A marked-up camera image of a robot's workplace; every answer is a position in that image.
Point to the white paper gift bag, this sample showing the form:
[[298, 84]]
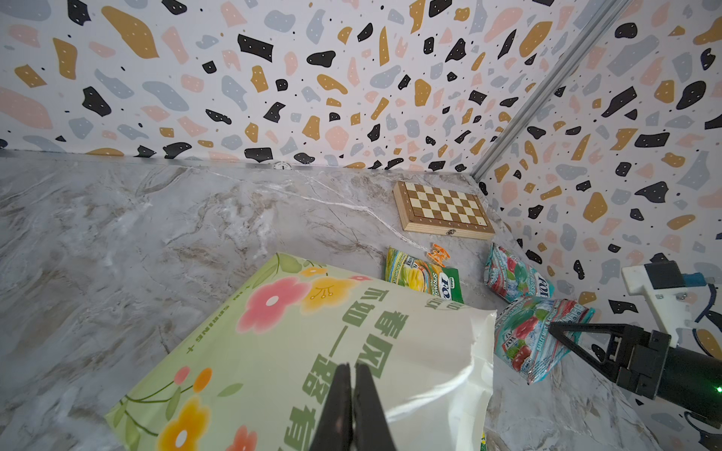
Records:
[[257, 373]]

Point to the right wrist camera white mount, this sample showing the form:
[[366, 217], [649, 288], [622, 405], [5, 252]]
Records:
[[665, 287]]

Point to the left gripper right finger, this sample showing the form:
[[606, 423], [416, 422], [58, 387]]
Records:
[[372, 432]]

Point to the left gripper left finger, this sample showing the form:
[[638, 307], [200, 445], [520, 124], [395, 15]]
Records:
[[335, 429]]

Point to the green lemon candy packet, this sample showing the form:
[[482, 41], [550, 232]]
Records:
[[423, 276]]

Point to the small orange plastic clip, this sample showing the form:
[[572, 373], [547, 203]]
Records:
[[438, 255]]

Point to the wooden folding chess board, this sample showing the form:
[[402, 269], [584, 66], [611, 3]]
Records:
[[437, 211]]

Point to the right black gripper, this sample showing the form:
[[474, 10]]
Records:
[[647, 365]]

